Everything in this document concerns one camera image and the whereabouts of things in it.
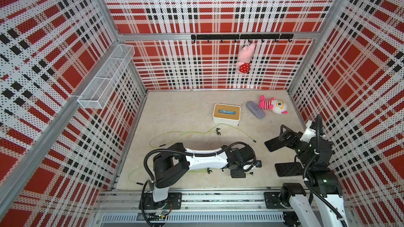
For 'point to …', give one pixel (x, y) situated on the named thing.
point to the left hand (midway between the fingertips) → (240, 165)
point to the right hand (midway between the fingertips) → (291, 129)
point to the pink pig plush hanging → (245, 55)
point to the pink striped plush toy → (278, 107)
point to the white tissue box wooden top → (226, 114)
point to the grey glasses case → (255, 109)
